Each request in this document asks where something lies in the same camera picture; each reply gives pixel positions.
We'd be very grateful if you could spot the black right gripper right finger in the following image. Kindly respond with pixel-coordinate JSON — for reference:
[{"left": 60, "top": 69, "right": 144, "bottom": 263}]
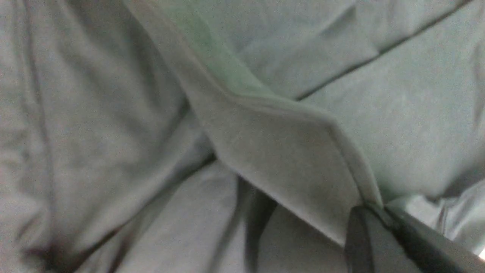
[{"left": 386, "top": 207, "right": 485, "bottom": 273}]

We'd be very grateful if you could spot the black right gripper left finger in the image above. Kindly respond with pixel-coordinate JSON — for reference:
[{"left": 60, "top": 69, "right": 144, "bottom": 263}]
[{"left": 344, "top": 206, "right": 421, "bottom": 273}]

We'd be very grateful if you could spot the dark gray long-sleeve top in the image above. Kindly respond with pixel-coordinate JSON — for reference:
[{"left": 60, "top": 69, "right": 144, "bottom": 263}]
[{"left": 1, "top": 0, "right": 484, "bottom": 273}]

